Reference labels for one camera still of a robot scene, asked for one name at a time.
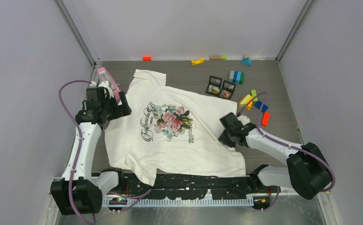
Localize white floral t-shirt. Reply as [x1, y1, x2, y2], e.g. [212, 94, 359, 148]
[104, 69, 246, 186]

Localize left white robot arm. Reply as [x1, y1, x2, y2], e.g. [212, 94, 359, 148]
[50, 87, 132, 215]

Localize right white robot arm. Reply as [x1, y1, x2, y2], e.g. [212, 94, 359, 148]
[218, 112, 335, 200]

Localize round orange blue brooch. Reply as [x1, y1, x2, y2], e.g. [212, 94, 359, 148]
[222, 91, 230, 98]

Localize pink box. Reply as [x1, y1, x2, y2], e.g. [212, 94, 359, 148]
[97, 67, 121, 102]

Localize red orange flat block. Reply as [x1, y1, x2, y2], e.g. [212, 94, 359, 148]
[261, 112, 270, 127]

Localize yellow orange block cluster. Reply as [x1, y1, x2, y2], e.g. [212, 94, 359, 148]
[238, 94, 253, 111]

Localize blue studded brick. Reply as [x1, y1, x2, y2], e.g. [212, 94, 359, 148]
[254, 101, 268, 113]

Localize lime green flat block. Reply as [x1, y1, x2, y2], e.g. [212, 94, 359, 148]
[251, 90, 258, 102]

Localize black display case right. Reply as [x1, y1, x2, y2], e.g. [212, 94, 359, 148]
[218, 80, 236, 100]

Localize black display case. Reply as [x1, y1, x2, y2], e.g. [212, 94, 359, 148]
[205, 75, 223, 97]
[218, 80, 236, 100]

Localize black display case left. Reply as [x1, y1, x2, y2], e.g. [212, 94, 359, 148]
[205, 75, 223, 97]

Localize stacked blue green blocks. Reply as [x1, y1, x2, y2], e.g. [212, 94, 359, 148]
[228, 70, 244, 84]

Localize small red block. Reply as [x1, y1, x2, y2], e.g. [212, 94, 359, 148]
[142, 56, 152, 61]

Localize light blue roof block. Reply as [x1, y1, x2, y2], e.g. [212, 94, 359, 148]
[241, 54, 252, 66]

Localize tan and green block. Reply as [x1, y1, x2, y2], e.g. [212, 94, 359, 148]
[209, 55, 227, 60]

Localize yellow arch block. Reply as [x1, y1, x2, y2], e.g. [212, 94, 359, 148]
[191, 57, 204, 66]

